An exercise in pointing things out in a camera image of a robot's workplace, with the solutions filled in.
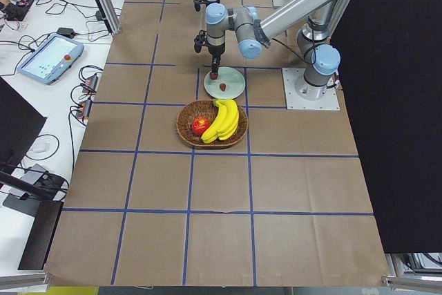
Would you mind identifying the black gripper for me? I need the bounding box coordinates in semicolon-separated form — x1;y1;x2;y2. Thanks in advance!
194;30;224;75
193;0;220;11

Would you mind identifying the light green plate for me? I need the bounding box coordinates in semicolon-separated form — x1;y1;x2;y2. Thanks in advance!
204;66;245;99

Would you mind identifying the brown wicker basket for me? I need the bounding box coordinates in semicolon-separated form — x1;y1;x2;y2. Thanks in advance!
176;99;249;149

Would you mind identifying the red apple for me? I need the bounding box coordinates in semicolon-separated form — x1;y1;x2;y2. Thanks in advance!
192;116;211;137

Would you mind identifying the yellow banana bunch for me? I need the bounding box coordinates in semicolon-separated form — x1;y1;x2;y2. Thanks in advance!
201;99;239;144

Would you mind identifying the black power adapter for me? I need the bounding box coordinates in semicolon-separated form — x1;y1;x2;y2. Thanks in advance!
56;27;75;39

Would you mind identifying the near teach pendant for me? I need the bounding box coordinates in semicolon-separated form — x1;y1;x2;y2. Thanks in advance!
17;33;84;85

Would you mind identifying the black monitor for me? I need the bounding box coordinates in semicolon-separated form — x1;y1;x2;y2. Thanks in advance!
1;78;46;174

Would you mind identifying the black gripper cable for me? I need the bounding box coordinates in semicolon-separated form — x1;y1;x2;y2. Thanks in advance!
269;25;317;68

